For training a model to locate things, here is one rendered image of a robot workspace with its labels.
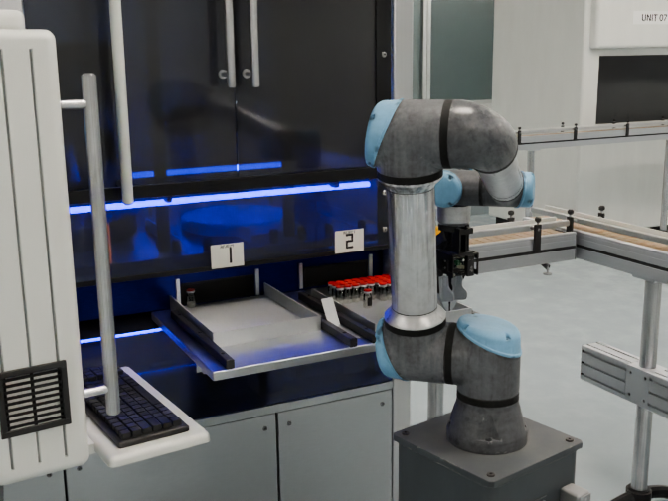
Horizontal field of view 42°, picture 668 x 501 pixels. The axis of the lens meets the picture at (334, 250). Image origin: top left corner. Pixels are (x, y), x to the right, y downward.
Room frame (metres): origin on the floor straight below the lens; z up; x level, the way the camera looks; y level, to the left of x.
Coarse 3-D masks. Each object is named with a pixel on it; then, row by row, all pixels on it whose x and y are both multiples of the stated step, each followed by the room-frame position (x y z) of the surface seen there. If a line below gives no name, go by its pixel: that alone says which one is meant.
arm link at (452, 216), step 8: (440, 208) 1.93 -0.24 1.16; (448, 208) 1.91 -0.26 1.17; (456, 208) 1.91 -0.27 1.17; (464, 208) 1.92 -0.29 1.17; (440, 216) 1.93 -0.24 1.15; (448, 216) 1.91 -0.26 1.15; (456, 216) 1.91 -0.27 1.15; (464, 216) 1.92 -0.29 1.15; (440, 224) 1.94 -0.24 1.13; (448, 224) 1.92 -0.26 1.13; (456, 224) 1.91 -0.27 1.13; (464, 224) 1.92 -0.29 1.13
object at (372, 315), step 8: (312, 288) 2.17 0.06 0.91; (320, 296) 2.12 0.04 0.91; (336, 304) 2.04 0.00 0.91; (344, 304) 2.13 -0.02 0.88; (352, 304) 2.13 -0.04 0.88; (360, 304) 2.13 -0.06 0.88; (376, 304) 2.13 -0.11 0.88; (384, 304) 2.13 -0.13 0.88; (440, 304) 2.09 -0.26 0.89; (456, 304) 2.03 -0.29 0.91; (344, 312) 2.00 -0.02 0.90; (352, 312) 1.96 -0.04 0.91; (360, 312) 2.06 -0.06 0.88; (368, 312) 2.06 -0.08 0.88; (376, 312) 2.06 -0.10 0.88; (384, 312) 2.06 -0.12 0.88; (448, 312) 1.95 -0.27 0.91; (456, 312) 1.96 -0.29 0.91; (464, 312) 1.97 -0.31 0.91; (360, 320) 1.93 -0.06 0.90; (368, 320) 1.89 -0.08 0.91; (376, 320) 1.99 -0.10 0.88; (448, 320) 1.95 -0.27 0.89; (456, 320) 1.96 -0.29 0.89
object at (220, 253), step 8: (216, 248) 2.09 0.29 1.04; (224, 248) 2.10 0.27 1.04; (232, 248) 2.11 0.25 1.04; (240, 248) 2.12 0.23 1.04; (216, 256) 2.09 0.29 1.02; (224, 256) 2.10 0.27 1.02; (232, 256) 2.11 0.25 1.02; (240, 256) 2.12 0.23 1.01; (216, 264) 2.09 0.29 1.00; (224, 264) 2.10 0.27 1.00; (232, 264) 2.11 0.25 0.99; (240, 264) 2.12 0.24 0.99
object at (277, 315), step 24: (264, 288) 2.23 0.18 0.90; (192, 312) 2.08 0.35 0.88; (216, 312) 2.08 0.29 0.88; (240, 312) 2.07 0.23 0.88; (264, 312) 2.07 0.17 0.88; (288, 312) 2.07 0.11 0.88; (312, 312) 1.96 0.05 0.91; (216, 336) 1.82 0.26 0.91; (240, 336) 1.84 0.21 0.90; (264, 336) 1.87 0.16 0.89
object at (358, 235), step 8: (336, 232) 2.24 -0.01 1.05; (344, 232) 2.25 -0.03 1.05; (352, 232) 2.26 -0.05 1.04; (360, 232) 2.27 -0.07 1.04; (336, 240) 2.24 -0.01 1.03; (344, 240) 2.25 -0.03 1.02; (360, 240) 2.27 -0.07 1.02; (336, 248) 2.24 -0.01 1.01; (344, 248) 2.25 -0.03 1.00; (360, 248) 2.27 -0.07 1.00
